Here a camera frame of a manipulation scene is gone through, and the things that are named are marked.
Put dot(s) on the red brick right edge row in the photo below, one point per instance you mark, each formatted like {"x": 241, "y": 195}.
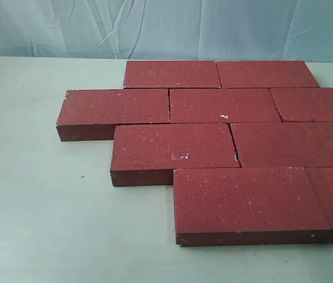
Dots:
{"x": 304, "y": 104}

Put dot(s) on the red brick under tilted one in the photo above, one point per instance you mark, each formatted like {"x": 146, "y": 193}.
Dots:
{"x": 171, "y": 74}

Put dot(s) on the red brick with white mark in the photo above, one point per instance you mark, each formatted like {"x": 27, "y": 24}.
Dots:
{"x": 222, "y": 105}

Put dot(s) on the red brick back row right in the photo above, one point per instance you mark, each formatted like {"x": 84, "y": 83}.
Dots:
{"x": 265, "y": 74}

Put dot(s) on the white wrinkled backdrop curtain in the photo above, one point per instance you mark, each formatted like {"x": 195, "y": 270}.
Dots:
{"x": 169, "y": 30}

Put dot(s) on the large red brick front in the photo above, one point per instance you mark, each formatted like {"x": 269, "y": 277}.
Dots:
{"x": 246, "y": 206}

